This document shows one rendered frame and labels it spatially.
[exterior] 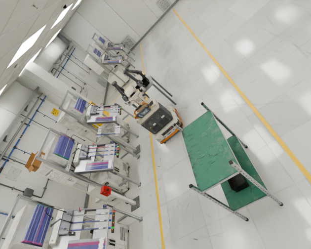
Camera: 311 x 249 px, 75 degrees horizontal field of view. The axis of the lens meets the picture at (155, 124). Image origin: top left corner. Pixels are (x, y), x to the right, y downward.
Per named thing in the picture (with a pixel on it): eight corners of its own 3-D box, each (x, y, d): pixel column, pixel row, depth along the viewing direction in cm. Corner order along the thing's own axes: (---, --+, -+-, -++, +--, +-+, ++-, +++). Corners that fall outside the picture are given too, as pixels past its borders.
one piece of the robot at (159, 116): (177, 122, 408) (148, 98, 365) (158, 139, 425) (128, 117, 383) (174, 113, 434) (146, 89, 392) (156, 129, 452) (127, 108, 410)
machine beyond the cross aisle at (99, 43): (135, 53, 969) (102, 22, 873) (136, 60, 906) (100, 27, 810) (117, 72, 1022) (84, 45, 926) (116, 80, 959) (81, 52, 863)
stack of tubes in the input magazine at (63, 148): (74, 140, 415) (62, 134, 401) (68, 159, 376) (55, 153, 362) (71, 144, 420) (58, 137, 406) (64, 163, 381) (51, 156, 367)
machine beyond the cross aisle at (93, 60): (136, 65, 859) (98, 32, 762) (136, 74, 796) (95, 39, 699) (115, 87, 912) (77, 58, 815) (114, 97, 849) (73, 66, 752)
